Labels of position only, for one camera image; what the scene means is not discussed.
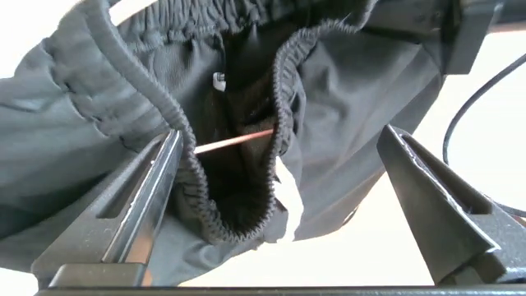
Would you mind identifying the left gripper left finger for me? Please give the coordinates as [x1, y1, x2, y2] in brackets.
[31, 129, 185, 289]

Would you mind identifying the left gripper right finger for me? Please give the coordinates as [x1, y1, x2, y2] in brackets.
[376, 124, 526, 284]

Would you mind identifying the black garment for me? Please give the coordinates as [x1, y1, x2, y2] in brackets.
[0, 0, 451, 288]

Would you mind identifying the pink clothes hanger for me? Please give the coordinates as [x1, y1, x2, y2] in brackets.
[192, 127, 275, 155]

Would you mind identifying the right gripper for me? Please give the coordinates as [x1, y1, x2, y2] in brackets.
[443, 0, 526, 76]

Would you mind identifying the black cable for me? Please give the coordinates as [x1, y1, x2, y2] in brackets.
[441, 52, 526, 219]

